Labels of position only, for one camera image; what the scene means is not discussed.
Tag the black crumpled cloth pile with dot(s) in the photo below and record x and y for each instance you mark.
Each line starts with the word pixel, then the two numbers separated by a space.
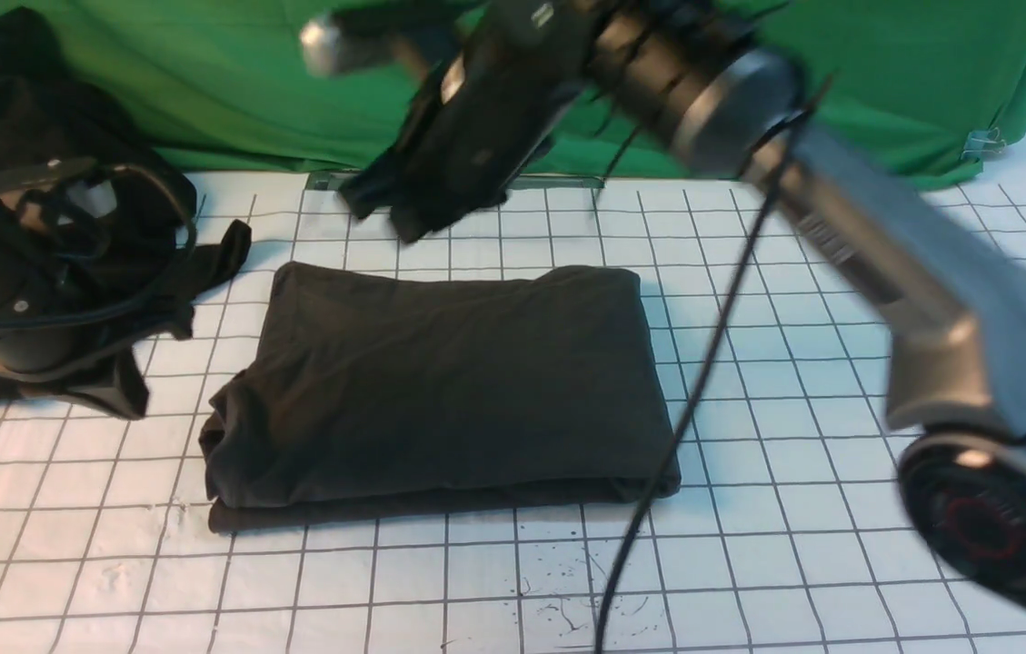
pixel 47 114

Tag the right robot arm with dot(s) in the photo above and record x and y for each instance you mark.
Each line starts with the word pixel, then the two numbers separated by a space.
pixel 697 80

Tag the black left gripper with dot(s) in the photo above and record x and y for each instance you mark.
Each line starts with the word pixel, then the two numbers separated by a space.
pixel 90 263

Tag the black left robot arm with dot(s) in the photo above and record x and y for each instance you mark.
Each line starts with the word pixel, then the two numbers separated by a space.
pixel 52 230

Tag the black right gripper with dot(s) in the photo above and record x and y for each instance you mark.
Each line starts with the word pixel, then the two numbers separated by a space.
pixel 477 120

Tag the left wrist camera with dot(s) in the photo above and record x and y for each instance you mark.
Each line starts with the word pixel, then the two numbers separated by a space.
pixel 80 181

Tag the green backdrop cloth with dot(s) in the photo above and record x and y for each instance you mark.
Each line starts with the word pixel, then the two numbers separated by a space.
pixel 222 85

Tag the gray long sleeve shirt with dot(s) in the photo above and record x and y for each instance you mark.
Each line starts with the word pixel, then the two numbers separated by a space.
pixel 376 398

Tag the silver binder clip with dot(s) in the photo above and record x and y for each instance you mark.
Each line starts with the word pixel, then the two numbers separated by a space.
pixel 982 144

